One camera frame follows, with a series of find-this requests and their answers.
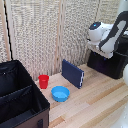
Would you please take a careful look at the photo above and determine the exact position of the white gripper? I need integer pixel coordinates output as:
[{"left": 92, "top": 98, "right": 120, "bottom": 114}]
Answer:
[{"left": 87, "top": 39, "right": 113, "bottom": 60}]

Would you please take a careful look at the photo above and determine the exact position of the black air fryer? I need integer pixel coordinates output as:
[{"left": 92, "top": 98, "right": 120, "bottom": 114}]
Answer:
[{"left": 87, "top": 49, "right": 128, "bottom": 80}]

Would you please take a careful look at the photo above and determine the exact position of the navy blue flat board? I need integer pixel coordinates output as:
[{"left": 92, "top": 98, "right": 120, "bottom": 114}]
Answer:
[{"left": 61, "top": 58, "right": 85, "bottom": 90}]

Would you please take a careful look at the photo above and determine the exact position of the red plastic cup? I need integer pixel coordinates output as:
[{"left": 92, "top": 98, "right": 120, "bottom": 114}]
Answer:
[{"left": 37, "top": 74, "right": 50, "bottom": 90}]

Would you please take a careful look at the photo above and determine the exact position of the beige woven folding screen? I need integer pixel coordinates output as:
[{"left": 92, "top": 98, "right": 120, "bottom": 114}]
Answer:
[{"left": 0, "top": 0, "right": 128, "bottom": 83}]

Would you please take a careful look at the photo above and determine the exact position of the black fabric storage bin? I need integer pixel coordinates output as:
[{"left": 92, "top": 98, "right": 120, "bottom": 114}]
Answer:
[{"left": 0, "top": 59, "right": 51, "bottom": 128}]

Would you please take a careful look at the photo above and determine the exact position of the blue plastic bowl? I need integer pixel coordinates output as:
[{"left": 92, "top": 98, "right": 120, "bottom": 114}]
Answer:
[{"left": 50, "top": 85, "right": 71, "bottom": 103}]

